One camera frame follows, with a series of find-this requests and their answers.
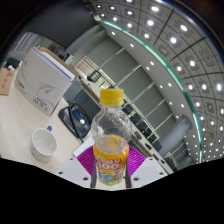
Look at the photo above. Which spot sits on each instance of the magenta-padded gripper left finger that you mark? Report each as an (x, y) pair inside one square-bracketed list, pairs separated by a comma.
[(75, 168)]

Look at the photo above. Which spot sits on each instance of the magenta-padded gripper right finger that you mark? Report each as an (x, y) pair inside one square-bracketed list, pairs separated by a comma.
[(146, 171)]

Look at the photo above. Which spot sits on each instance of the clear bottle with yellow cap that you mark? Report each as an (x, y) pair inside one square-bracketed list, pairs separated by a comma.
[(111, 133)]

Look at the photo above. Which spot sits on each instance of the row of black office chairs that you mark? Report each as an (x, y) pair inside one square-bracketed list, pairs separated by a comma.
[(146, 138)]

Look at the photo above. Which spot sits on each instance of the white ceramic cup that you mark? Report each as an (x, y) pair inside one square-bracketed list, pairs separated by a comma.
[(43, 145)]

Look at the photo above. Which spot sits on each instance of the white paper carton box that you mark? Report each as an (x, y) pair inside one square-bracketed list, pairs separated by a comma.
[(40, 78)]

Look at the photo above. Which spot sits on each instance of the flat brown cardboard sheet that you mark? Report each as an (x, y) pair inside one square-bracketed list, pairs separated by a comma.
[(5, 81)]

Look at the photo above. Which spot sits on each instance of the group of ceiling lights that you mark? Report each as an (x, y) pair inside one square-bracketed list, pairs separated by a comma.
[(173, 40)]

